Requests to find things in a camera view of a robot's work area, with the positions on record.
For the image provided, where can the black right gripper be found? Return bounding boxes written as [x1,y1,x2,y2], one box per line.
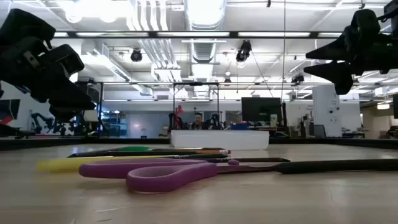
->
[303,8,398,96]

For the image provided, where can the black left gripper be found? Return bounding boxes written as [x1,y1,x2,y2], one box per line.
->
[0,8,98,124]

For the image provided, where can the yellow highlighter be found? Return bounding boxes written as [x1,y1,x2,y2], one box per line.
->
[35,155,177,174]

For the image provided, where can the black pen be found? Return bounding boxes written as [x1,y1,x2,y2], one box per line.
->
[272,158,398,175]
[67,150,200,159]
[174,157,290,164]

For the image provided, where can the green marker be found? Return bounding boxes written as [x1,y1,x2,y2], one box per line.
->
[119,146,150,152]

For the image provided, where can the purple handled scissors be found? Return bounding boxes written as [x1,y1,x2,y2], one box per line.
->
[78,157,280,194]

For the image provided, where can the clear plastic supply box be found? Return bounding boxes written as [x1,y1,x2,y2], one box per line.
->
[170,129,271,151]

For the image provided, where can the white pillar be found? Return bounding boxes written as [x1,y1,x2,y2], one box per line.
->
[312,84,343,138]

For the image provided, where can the black ceiling spotlight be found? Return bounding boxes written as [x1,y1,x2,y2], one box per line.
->
[130,47,144,63]
[235,40,252,63]

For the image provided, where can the black monitor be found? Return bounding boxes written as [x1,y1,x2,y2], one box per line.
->
[241,96,283,126]

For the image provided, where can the person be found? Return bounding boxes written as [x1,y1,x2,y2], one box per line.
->
[190,112,208,131]

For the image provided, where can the black overhead light bar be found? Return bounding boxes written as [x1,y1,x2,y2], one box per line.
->
[52,30,343,39]

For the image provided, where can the black aluminium table frame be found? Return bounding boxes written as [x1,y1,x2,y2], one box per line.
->
[0,136,398,151]

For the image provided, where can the black gantry frame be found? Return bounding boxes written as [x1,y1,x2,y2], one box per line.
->
[172,82,221,131]

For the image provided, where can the silver ceiling duct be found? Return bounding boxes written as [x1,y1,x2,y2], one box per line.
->
[183,0,228,63]

